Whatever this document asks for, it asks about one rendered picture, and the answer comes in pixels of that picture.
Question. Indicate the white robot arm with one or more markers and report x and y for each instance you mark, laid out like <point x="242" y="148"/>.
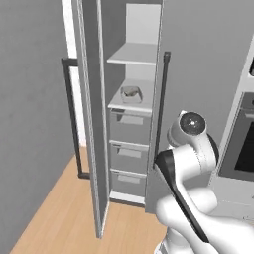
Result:
<point x="193" y="195"/>

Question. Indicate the grey freezer drawer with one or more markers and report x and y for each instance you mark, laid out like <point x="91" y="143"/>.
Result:
<point x="128" y="182"/>
<point x="129" y="126"/>
<point x="129" y="156"/>

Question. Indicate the grey closed fridge door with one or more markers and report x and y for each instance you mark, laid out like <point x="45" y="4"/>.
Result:
<point x="201" y="66"/>

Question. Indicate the grey open freezer door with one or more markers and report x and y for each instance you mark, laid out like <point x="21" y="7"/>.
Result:
<point x="91" y="109"/>

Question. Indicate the white freezer rack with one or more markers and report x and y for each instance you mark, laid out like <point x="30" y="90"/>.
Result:
<point x="132" y="102"/>
<point x="136" y="54"/>

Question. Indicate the grey built-in oven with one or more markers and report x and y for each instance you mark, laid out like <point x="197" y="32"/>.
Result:
<point x="236" y="132"/>

